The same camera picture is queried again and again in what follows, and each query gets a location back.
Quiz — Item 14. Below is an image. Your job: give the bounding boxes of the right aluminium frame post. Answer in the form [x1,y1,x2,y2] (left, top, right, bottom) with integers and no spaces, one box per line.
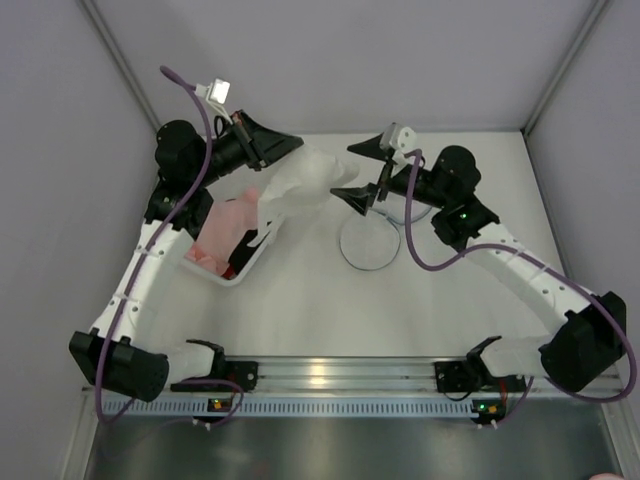
[520,0,614,140]

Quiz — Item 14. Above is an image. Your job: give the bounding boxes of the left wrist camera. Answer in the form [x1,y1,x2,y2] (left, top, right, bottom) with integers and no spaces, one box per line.
[195,78,232,122]

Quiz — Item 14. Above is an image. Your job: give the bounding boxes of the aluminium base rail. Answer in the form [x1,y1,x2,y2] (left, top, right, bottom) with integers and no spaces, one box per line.
[82,355,626,397]

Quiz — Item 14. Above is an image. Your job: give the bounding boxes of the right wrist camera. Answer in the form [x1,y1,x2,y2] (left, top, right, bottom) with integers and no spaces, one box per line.
[379,123,417,166]

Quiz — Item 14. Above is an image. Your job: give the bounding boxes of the round mesh laundry bag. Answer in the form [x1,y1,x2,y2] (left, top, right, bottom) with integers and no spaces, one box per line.
[338,194,406,271]

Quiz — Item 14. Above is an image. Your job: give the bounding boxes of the pink garment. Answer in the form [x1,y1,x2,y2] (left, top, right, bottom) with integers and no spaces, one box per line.
[185,187,260,275]

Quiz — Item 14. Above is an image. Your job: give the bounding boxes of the white plastic basket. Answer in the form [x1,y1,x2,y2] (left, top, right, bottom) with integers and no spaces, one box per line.
[181,230,277,287]

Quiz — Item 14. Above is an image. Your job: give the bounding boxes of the black garment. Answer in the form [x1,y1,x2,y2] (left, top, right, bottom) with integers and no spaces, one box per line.
[228,230,257,276]

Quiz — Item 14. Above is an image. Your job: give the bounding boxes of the red garment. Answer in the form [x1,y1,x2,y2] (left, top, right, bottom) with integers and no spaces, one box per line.
[223,267,236,279]

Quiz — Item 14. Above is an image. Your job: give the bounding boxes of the slotted cable duct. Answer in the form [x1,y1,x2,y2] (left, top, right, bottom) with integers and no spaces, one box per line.
[103,396,501,418]

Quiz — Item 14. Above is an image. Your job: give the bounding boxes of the white bra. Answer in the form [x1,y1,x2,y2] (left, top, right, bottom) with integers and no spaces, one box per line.
[249,144,360,247]

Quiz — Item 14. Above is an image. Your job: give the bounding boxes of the left aluminium frame post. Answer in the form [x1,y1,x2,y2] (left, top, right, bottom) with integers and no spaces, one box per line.
[77,0,162,132]

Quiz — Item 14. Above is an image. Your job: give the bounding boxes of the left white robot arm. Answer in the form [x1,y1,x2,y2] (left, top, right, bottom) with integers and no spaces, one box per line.
[69,111,304,402]

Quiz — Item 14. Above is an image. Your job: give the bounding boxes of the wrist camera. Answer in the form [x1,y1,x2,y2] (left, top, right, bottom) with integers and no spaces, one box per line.
[379,123,417,166]
[195,78,232,122]

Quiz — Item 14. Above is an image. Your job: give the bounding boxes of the aluminium frame post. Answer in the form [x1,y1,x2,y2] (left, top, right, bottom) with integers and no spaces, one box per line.
[520,0,614,140]
[77,0,162,132]

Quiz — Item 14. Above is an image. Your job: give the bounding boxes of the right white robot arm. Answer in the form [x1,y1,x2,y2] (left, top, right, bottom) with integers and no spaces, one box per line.
[331,124,636,398]

